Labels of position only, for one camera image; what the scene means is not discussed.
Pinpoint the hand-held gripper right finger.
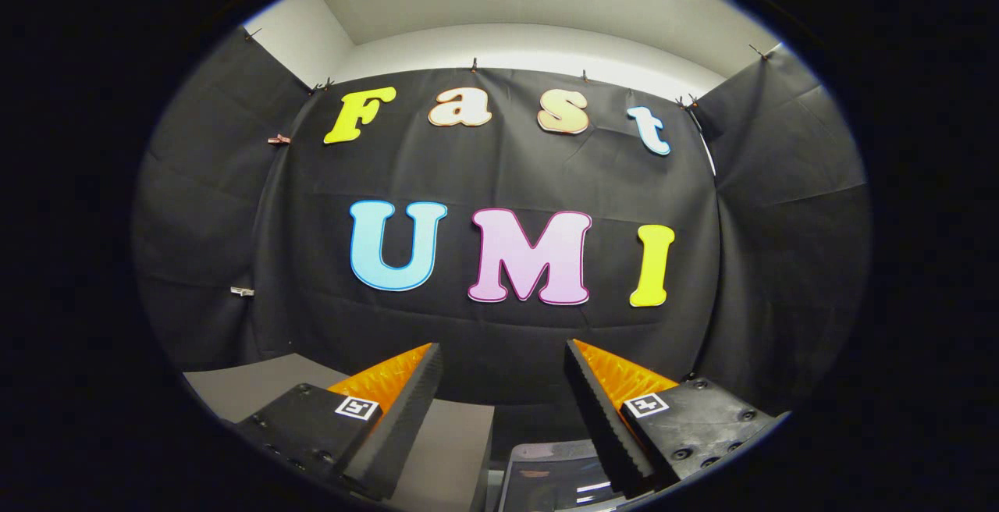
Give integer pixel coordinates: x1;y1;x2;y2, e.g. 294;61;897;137
565;340;789;497

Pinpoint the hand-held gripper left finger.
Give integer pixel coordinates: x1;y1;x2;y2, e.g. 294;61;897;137
234;343;443;500

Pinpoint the row of black cloth clips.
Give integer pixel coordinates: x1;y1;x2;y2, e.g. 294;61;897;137
242;27;773;109

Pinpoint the black backdrop cloth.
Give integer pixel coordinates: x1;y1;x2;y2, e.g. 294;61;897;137
133;28;871;415

